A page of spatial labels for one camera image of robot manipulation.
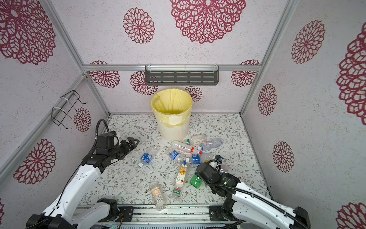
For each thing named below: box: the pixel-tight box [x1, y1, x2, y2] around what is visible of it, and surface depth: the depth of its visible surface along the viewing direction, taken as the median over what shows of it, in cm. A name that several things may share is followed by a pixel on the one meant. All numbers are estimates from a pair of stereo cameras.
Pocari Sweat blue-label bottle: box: [137, 144, 163, 168], surface depth 92 cm
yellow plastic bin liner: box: [150, 88, 194, 127], surface depth 96 cm
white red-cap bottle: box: [172, 140, 203, 155], surface depth 97 cm
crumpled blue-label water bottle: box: [167, 149, 193, 165], surface depth 94 cm
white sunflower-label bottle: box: [175, 164, 188, 188], surface depth 83 cm
